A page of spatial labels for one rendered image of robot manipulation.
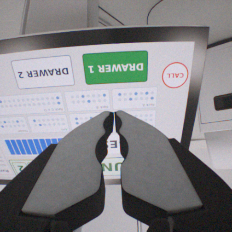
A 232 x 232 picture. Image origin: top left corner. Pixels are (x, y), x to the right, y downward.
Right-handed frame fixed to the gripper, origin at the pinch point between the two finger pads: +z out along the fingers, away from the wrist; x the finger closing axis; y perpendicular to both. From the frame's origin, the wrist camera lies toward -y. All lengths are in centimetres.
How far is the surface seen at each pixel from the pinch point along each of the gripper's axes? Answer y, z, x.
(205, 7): -16, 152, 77
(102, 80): 2.2, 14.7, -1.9
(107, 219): 118, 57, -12
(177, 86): 3.7, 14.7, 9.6
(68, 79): 1.7, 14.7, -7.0
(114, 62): -0.4, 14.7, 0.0
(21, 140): 12.8, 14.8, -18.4
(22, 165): 19.2, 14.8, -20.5
